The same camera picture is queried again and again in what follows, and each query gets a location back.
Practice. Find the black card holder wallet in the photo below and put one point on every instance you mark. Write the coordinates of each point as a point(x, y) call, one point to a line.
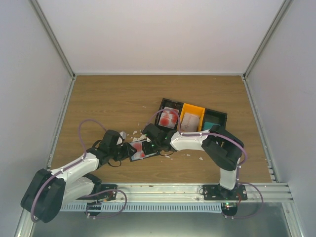
point(144, 149)

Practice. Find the left frame post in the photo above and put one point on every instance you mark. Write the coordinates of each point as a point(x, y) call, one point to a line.
point(47, 27)

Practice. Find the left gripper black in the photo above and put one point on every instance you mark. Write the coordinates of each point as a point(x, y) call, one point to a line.
point(127, 151)

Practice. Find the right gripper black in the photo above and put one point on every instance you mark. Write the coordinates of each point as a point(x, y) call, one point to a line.
point(146, 150)

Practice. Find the black bin with cards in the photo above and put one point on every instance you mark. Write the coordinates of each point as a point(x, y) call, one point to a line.
point(171, 104)

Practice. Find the frame post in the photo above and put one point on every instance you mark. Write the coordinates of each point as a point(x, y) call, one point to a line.
point(47, 27)
point(285, 5)

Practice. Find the slotted cable duct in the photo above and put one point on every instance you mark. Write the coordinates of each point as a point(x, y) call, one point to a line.
point(158, 207)

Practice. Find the aluminium rail front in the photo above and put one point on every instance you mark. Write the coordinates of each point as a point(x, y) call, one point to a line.
point(192, 192)

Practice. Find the teal object in bin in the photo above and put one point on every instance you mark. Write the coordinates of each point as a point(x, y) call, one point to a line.
point(208, 125)

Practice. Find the stack of red white cards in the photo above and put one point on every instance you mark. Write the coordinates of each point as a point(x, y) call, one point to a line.
point(168, 117)

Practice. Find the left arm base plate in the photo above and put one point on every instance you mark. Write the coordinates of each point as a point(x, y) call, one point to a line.
point(103, 192)

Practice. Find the black bin with teal item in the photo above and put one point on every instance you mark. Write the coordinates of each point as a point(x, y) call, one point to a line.
point(214, 116)

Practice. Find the yellow bin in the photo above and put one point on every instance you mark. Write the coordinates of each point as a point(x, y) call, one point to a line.
point(189, 108)

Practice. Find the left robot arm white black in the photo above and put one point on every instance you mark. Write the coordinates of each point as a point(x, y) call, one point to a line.
point(49, 191)

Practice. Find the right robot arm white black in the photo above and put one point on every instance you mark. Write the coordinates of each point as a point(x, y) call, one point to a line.
point(226, 151)

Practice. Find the right frame post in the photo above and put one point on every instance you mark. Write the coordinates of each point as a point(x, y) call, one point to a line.
point(285, 5)

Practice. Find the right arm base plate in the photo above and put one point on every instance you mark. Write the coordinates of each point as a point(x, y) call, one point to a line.
point(217, 192)

